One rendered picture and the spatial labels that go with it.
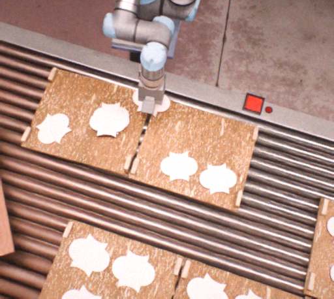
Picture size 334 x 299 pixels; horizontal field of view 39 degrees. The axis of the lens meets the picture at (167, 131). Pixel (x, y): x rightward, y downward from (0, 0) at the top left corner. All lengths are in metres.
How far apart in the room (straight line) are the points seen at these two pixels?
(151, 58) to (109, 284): 0.75
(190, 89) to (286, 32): 1.54
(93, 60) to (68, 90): 0.18
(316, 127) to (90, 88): 0.91
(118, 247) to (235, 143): 0.58
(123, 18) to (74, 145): 0.53
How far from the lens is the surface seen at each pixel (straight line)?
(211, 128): 1.81
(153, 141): 1.77
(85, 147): 1.77
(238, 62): 3.11
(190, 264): 1.64
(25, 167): 1.80
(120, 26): 1.51
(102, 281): 1.64
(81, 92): 1.87
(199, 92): 1.90
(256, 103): 1.90
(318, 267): 1.75
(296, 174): 1.83
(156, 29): 1.49
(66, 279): 1.66
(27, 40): 2.07
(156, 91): 1.56
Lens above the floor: 2.56
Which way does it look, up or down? 66 degrees down
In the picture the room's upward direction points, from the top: 8 degrees clockwise
